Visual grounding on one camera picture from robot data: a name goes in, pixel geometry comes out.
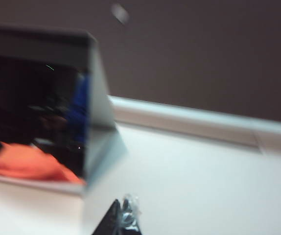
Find white desk cable lid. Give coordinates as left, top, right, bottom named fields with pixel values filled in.
left=113, top=111, right=265, bottom=154

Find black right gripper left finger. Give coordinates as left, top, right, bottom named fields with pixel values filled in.
left=91, top=198, right=122, bottom=235

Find white adhesive wall hook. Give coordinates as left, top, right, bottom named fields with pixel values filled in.
left=111, top=2, right=130, bottom=25

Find square standing table mirror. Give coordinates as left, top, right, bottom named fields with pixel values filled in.
left=0, top=28, right=129, bottom=196

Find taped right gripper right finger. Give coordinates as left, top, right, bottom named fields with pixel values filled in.
left=119, top=193, right=143, bottom=235

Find grey desk partition panel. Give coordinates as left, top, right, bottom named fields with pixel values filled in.
left=0, top=0, right=281, bottom=127

